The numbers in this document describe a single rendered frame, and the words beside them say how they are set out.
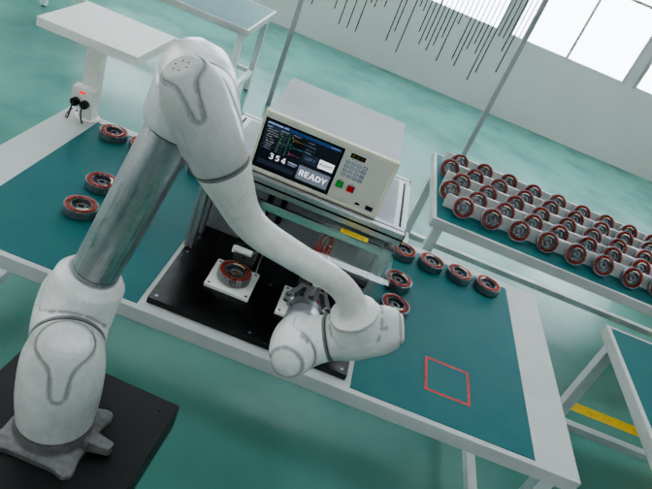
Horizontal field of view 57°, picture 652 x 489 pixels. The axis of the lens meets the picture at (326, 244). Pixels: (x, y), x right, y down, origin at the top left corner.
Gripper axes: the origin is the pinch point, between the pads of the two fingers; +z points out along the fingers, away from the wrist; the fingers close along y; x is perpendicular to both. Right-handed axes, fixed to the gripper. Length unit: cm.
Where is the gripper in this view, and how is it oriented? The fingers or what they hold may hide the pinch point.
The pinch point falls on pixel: (314, 285)
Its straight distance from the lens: 161.2
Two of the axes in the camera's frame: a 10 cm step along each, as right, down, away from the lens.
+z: 1.2, -3.2, 9.4
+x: 3.8, -8.6, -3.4
